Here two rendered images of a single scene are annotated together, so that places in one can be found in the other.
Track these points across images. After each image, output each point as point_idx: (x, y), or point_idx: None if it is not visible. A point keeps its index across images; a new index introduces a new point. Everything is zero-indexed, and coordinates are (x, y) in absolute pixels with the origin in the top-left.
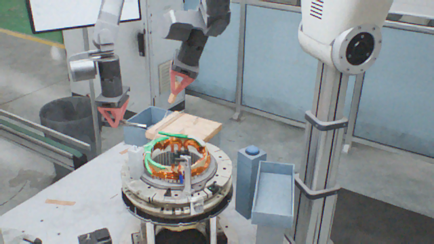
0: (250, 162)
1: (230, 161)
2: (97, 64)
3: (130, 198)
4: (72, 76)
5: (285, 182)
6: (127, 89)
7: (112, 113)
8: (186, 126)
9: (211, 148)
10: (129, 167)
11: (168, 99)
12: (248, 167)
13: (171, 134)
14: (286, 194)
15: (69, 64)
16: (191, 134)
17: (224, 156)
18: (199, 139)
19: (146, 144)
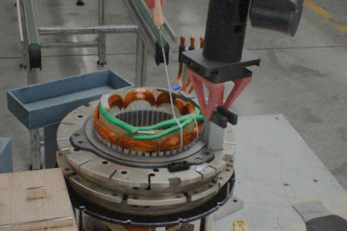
0: (11, 144)
1: (81, 106)
2: (249, 1)
3: (234, 158)
4: (294, 29)
5: (32, 107)
6: (191, 50)
7: (214, 106)
8: (1, 208)
9: (66, 129)
10: (224, 132)
11: (161, 23)
12: (10, 158)
13: (122, 121)
14: (56, 100)
15: (296, 10)
16: (24, 189)
17: (75, 113)
18: (105, 96)
19: (177, 127)
